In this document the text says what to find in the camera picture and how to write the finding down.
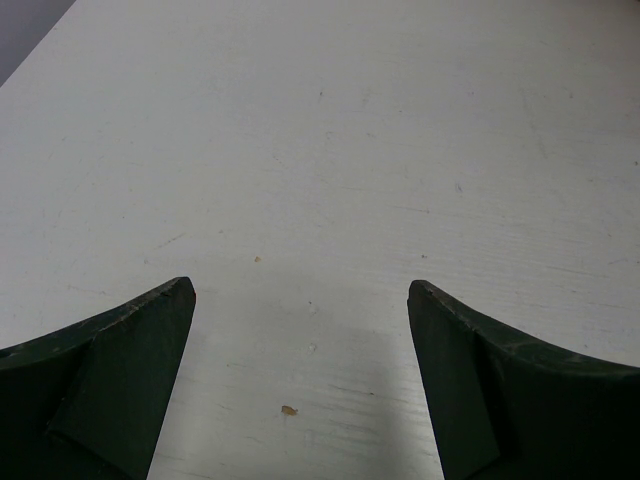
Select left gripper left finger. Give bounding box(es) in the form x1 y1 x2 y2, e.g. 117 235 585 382
1 277 196 479

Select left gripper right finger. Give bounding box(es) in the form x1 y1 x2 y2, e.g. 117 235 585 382
407 280 639 479

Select orange crumb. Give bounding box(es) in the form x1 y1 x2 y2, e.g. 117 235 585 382
281 405 298 416

